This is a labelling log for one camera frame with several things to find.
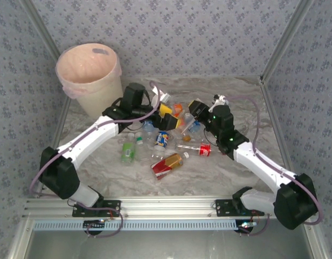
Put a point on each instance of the aluminium mounting rail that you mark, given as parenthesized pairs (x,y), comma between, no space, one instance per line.
(168,207)

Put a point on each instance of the green label plastic bottle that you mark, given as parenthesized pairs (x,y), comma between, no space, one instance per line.
(127,152)

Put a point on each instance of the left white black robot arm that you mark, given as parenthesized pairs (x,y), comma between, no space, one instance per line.
(96,137)

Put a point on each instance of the orange label brown cap bottle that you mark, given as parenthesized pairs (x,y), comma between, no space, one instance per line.
(186,138)

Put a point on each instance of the red gold label bottle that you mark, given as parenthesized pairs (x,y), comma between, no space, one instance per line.
(166,166)

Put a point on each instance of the blue label water bottle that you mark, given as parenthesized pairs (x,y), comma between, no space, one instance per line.
(194,126)
(148,126)

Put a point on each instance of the blue cap cola bottle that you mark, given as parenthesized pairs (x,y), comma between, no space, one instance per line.
(162,139)

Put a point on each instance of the aluminium table side rail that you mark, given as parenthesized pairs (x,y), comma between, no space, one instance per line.
(58,126)
(269,99)

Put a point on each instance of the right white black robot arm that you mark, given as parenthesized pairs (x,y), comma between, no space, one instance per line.
(247,162)

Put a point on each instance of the aluminium frame post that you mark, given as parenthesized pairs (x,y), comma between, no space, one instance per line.
(287,37)
(40,24)

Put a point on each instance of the red label cola bottle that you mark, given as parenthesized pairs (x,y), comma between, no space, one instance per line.
(205,149)

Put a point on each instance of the pink plastic bin liner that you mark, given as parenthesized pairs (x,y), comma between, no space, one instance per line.
(82,67)

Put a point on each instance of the beige waste bin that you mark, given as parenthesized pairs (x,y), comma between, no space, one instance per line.
(101,99)

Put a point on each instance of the black controller board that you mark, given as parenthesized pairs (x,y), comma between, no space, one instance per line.
(93,224)
(242,229)

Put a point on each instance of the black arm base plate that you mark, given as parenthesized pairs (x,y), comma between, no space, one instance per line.
(222,209)
(77,213)

